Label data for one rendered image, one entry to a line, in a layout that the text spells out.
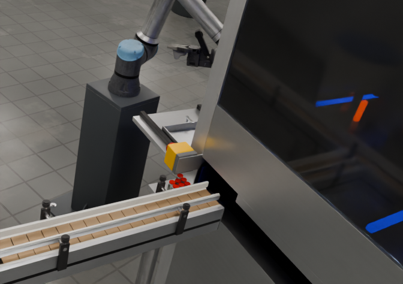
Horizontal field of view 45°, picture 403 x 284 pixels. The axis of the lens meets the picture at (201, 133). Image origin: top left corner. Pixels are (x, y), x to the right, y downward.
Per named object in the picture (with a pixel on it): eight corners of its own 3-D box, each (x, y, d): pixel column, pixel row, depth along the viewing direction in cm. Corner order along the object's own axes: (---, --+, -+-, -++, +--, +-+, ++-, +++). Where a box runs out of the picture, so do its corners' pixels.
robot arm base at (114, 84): (101, 85, 230) (104, 66, 225) (125, 79, 241) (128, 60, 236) (122, 99, 223) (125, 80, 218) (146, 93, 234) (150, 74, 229)
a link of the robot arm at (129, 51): (109, 70, 223) (113, 42, 216) (123, 61, 234) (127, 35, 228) (132, 79, 221) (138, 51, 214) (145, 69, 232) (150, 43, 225)
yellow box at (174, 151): (192, 171, 160) (198, 153, 157) (174, 175, 156) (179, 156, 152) (180, 157, 165) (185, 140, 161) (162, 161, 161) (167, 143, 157)
